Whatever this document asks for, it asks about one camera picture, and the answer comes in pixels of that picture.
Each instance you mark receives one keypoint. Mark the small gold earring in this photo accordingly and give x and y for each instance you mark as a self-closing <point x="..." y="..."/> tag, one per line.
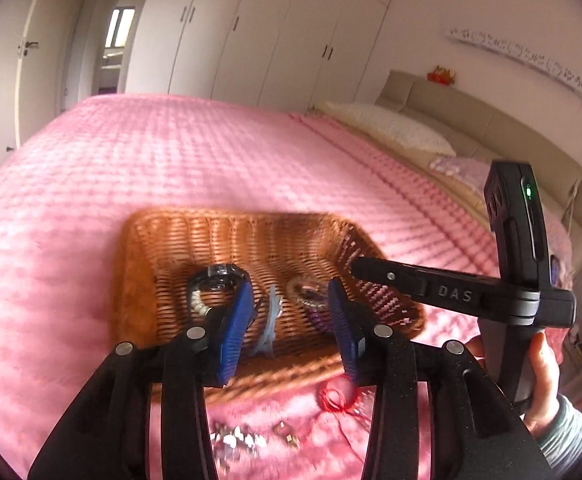
<point x="287" y="434"/>

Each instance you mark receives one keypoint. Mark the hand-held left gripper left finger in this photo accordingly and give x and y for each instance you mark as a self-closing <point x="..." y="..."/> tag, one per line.
<point x="233" y="332"/>

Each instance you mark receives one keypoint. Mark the lilac pillow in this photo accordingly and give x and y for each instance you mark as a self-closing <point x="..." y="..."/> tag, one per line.
<point x="463" y="169"/>

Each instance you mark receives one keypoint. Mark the beige padded headboard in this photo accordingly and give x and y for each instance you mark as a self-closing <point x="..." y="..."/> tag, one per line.
<point x="476" y="115"/>

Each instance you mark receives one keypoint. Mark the white room door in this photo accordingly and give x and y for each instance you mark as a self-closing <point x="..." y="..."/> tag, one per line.
<point x="46" y="50"/>

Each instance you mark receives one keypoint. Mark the brown wicker basket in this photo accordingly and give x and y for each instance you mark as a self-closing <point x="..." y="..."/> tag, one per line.
<point x="206" y="245"/>

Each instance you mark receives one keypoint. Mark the white carved wall ornament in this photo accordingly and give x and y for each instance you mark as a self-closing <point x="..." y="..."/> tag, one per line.
<point x="521" y="57"/>

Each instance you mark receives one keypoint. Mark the white dotted pillow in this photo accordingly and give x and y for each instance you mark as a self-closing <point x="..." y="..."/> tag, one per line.
<point x="396" y="125"/>

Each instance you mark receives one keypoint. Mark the light blue hair clip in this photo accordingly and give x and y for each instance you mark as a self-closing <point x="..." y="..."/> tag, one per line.
<point x="271" y="317"/>

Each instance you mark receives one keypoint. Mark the silver crystal jewelry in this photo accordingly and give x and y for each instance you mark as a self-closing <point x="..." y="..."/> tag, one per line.
<point x="236" y="439"/>

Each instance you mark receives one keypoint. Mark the red and yellow ornament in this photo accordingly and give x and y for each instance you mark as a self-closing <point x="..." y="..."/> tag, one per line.
<point x="441" y="76"/>

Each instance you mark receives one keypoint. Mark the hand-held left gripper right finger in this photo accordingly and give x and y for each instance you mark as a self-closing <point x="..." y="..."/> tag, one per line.
<point x="343" y="332"/>

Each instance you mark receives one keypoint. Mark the person's right forearm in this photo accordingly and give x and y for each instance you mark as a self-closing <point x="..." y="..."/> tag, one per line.
<point x="568" y="435"/>

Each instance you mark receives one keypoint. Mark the pink quilted blanket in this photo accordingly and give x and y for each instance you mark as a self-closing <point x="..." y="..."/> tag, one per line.
<point x="121" y="160"/>

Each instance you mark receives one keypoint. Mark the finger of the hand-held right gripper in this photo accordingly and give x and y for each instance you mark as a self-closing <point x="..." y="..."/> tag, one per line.
<point x="421" y="287"/>

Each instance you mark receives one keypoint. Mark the person's right hand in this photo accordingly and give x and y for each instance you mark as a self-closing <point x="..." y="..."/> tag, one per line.
<point x="546" y="385"/>

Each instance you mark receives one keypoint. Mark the white wardrobe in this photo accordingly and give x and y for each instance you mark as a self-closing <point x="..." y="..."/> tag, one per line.
<point x="271" y="25"/>

